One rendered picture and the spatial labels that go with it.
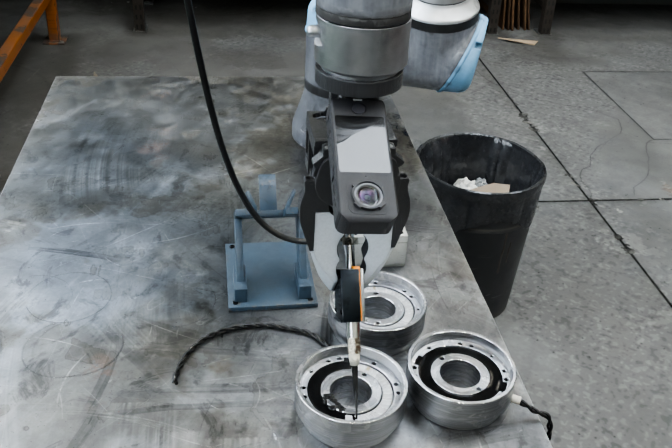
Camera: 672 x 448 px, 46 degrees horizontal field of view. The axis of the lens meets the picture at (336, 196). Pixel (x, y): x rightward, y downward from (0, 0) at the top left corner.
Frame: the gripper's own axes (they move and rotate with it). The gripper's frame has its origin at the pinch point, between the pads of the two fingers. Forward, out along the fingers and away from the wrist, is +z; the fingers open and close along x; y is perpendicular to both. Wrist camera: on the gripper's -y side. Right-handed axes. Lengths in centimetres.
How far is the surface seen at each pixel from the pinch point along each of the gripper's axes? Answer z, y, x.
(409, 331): 9.9, 4.2, -7.6
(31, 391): 13.1, 2.4, 29.8
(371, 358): 10.1, 0.8, -3.0
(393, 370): 9.9, -1.4, -4.7
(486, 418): 11.1, -7.1, -12.5
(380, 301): 10.9, 10.6, -5.9
